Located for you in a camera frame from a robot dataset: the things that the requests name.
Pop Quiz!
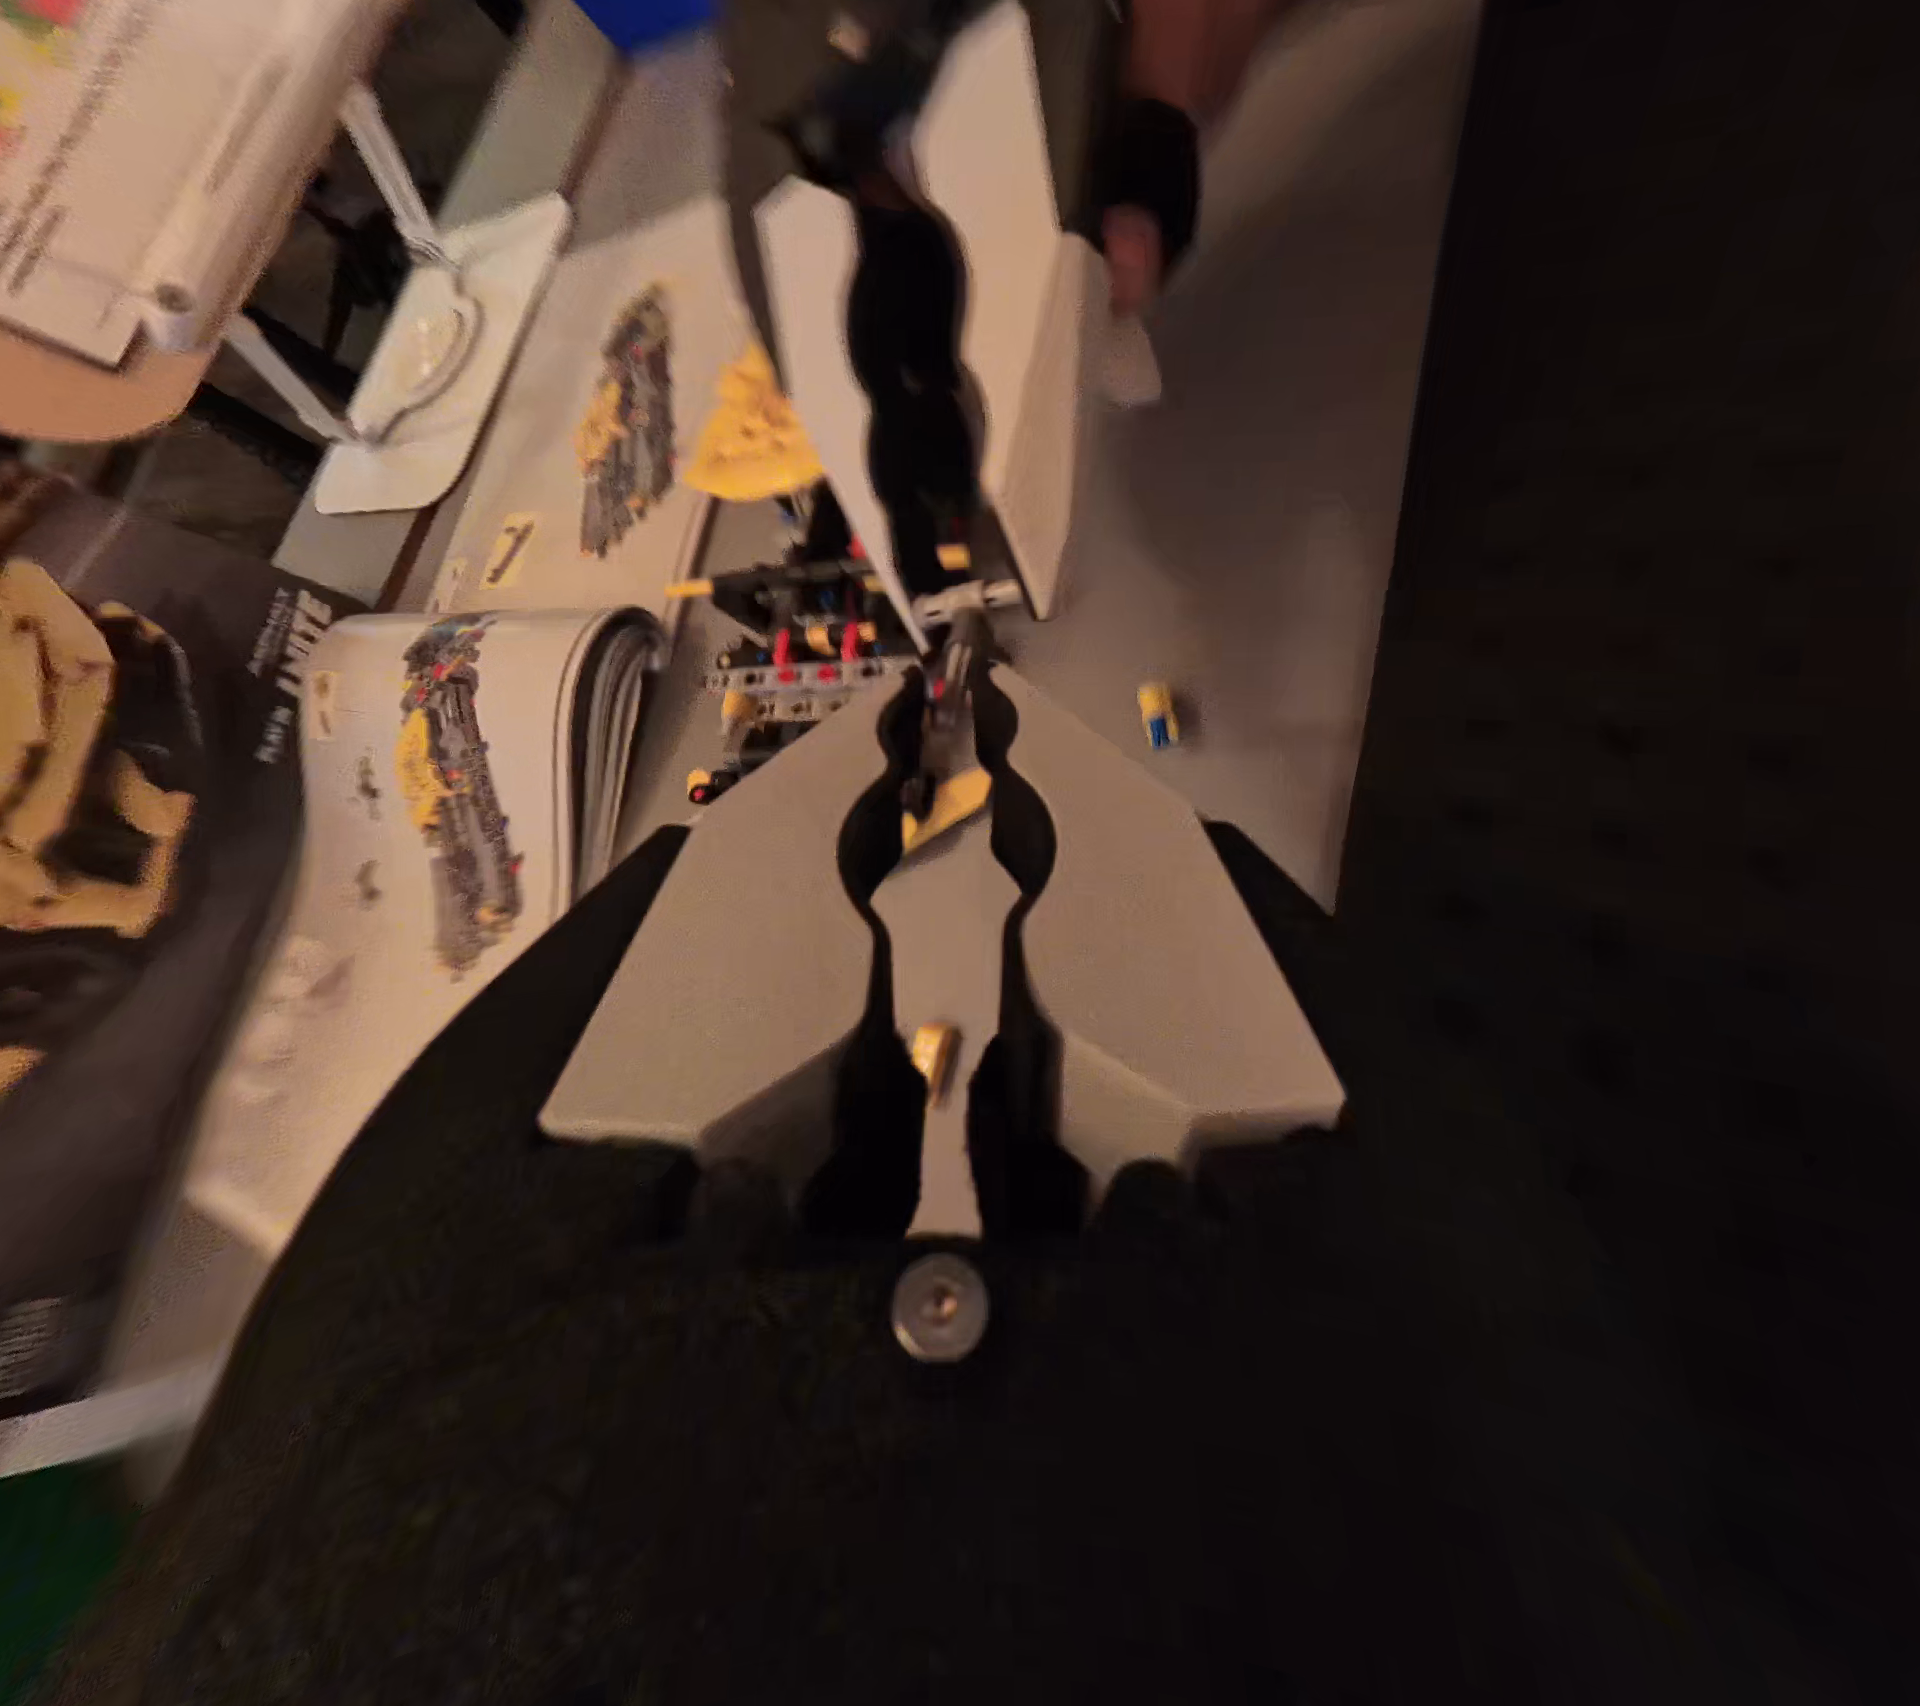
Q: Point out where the grey desk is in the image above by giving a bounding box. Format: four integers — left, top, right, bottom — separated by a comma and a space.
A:
91, 0, 1494, 1437

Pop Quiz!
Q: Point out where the toy car set box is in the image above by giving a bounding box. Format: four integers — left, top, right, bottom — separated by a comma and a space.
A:
0, 490, 370, 1424

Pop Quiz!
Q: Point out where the open instruction booklet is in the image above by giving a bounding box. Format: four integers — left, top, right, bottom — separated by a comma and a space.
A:
186, 190, 768, 1257

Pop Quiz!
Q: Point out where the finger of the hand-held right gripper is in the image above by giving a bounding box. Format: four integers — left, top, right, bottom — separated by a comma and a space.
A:
907, 0, 1121, 626
751, 175, 941, 656

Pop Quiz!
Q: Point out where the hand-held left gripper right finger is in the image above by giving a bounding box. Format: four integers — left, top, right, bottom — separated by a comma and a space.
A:
966, 662, 1348, 1236

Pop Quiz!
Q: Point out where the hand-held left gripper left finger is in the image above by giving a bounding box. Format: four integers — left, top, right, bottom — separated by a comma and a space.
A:
541, 668, 933, 1236

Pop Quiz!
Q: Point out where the green plastic bin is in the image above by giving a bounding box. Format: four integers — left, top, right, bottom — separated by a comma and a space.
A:
0, 1449, 139, 1706

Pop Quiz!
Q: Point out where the toy car chassis model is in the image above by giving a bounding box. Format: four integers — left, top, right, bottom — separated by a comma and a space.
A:
663, 339, 1052, 856

